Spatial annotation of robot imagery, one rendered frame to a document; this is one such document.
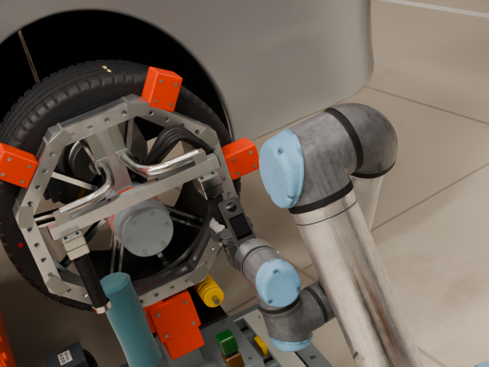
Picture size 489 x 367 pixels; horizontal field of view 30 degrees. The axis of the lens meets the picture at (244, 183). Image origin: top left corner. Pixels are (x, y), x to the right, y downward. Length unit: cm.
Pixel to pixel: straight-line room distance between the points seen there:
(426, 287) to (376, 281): 168
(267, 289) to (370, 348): 38
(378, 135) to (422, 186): 230
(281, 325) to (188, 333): 60
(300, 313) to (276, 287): 10
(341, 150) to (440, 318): 163
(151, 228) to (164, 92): 34
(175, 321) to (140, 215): 41
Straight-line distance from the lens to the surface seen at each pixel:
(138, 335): 233
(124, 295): 227
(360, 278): 153
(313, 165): 147
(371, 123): 153
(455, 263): 330
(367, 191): 166
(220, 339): 207
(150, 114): 227
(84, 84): 230
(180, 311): 247
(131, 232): 219
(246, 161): 238
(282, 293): 190
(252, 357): 273
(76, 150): 268
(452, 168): 391
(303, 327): 197
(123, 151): 226
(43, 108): 230
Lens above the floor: 182
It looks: 25 degrees down
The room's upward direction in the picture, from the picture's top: 18 degrees counter-clockwise
